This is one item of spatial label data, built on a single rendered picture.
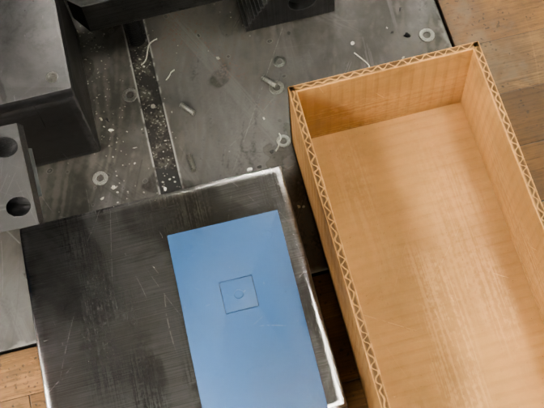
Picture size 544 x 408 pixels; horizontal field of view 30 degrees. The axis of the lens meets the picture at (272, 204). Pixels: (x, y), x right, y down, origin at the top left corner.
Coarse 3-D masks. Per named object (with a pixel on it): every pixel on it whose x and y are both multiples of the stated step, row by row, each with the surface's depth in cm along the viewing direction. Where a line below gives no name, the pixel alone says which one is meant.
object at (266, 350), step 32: (224, 224) 63; (256, 224) 63; (192, 256) 62; (224, 256) 62; (256, 256) 62; (288, 256) 62; (192, 288) 61; (256, 288) 61; (288, 288) 61; (192, 320) 60; (224, 320) 60; (256, 320) 60; (288, 320) 60; (192, 352) 59; (224, 352) 59; (256, 352) 59; (288, 352) 59; (224, 384) 59; (256, 384) 59; (288, 384) 58; (320, 384) 58
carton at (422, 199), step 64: (384, 64) 61; (448, 64) 62; (320, 128) 66; (384, 128) 67; (448, 128) 67; (320, 192) 58; (384, 192) 65; (448, 192) 65; (512, 192) 61; (384, 256) 63; (448, 256) 63; (512, 256) 63; (384, 320) 62; (448, 320) 61; (512, 320) 61; (384, 384) 60; (448, 384) 60; (512, 384) 60
